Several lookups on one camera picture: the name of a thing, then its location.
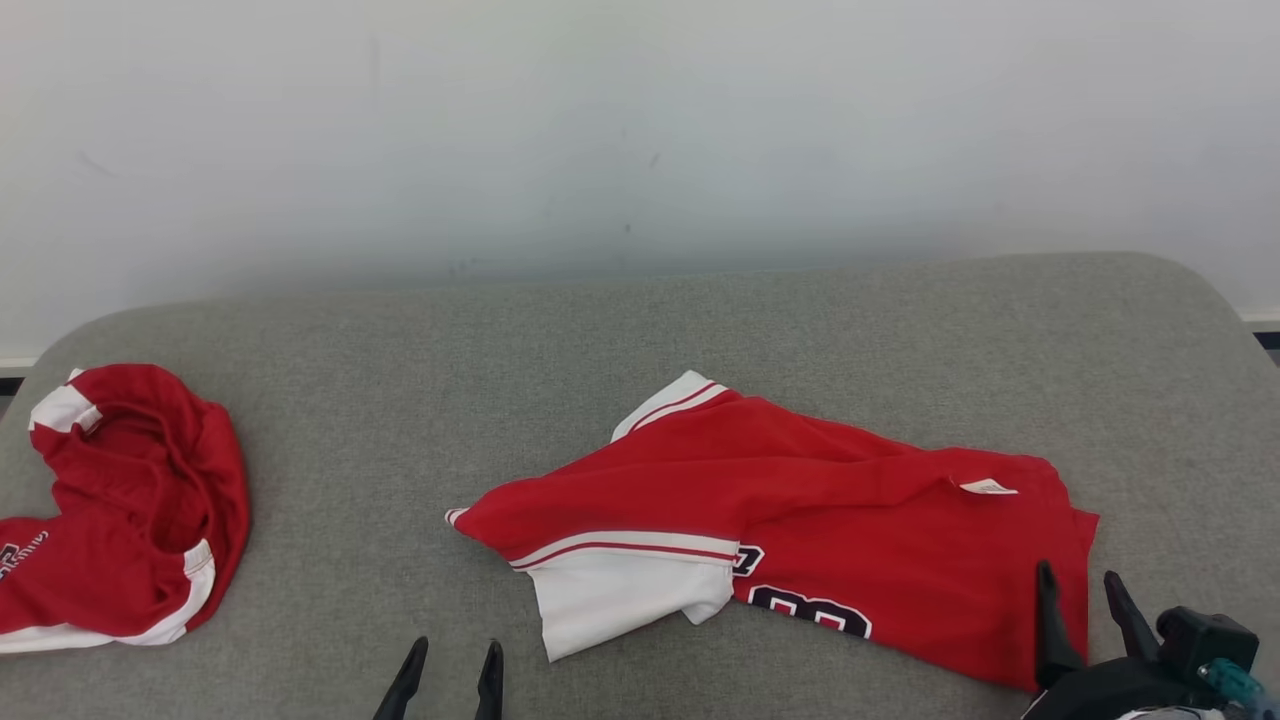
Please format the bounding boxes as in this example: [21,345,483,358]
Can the red shorts with white trim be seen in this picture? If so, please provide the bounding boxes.
[0,363,251,656]

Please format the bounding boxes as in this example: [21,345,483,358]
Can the teal cable connector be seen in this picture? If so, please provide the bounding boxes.
[1198,660,1280,719]

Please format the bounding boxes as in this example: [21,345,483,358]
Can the grey fabric sofa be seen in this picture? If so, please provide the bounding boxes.
[0,252,1280,720]

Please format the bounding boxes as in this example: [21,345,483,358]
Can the red jersey shirt with number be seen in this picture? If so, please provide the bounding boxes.
[445,370,1101,693]

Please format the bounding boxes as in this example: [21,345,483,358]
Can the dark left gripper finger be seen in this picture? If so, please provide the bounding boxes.
[374,637,430,720]
[475,640,505,720]

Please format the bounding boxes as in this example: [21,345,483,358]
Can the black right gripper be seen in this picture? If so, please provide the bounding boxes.
[1020,560,1206,720]

